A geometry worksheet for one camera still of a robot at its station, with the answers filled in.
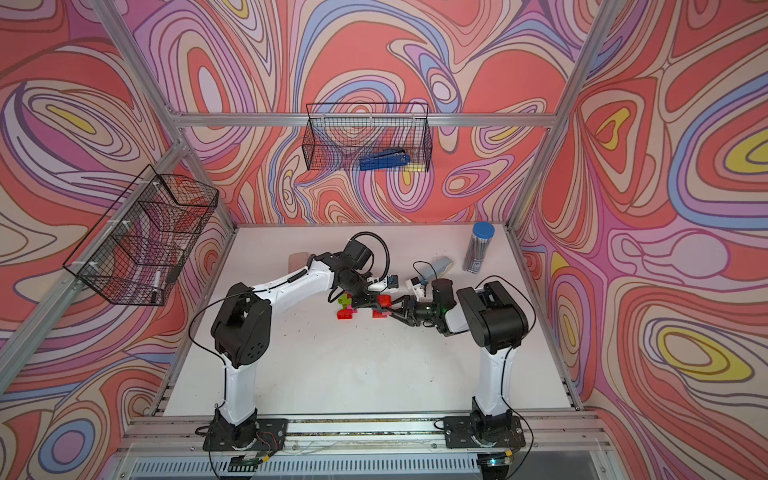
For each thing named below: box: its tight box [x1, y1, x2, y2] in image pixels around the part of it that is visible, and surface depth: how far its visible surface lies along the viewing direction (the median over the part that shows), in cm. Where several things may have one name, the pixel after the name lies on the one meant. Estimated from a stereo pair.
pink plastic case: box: [288, 252, 311, 274], surface depth 109 cm
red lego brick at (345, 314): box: [337, 309, 353, 320], surface depth 95 cm
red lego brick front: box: [377, 294, 393, 308], surface depth 90 cm
